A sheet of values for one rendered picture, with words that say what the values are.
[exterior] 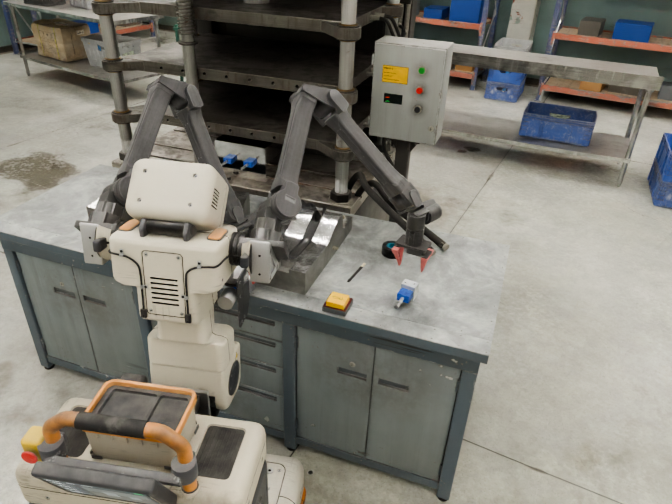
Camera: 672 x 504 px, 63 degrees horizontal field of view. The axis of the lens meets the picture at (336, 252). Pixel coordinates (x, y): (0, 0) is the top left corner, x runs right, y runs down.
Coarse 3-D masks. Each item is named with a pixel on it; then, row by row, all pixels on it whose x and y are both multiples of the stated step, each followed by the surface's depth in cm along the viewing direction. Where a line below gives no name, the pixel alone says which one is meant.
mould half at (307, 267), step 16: (304, 208) 213; (304, 224) 207; (320, 224) 206; (336, 224) 205; (288, 240) 202; (320, 240) 202; (336, 240) 210; (304, 256) 192; (320, 256) 195; (304, 272) 183; (320, 272) 199; (288, 288) 189; (304, 288) 186
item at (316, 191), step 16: (176, 128) 329; (160, 144) 306; (176, 144) 307; (176, 160) 289; (192, 160) 288; (304, 160) 293; (320, 160) 294; (352, 160) 297; (304, 176) 276; (320, 176) 276; (368, 176) 278; (256, 192) 262; (304, 192) 260; (320, 192) 261; (352, 192) 262; (336, 208) 251; (352, 208) 250
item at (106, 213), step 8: (96, 208) 144; (104, 208) 143; (112, 208) 144; (120, 208) 146; (96, 216) 142; (104, 216) 141; (112, 216) 143; (120, 216) 145; (104, 224) 140; (112, 224) 140
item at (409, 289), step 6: (402, 282) 187; (408, 282) 187; (414, 282) 187; (402, 288) 186; (408, 288) 185; (414, 288) 184; (402, 294) 183; (408, 294) 183; (414, 294) 186; (402, 300) 182; (408, 300) 183; (396, 306) 180
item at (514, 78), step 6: (492, 72) 673; (498, 72) 670; (504, 72) 719; (510, 72) 719; (492, 78) 676; (498, 78) 673; (504, 78) 671; (510, 78) 668; (516, 78) 665; (522, 78) 677; (516, 84) 667
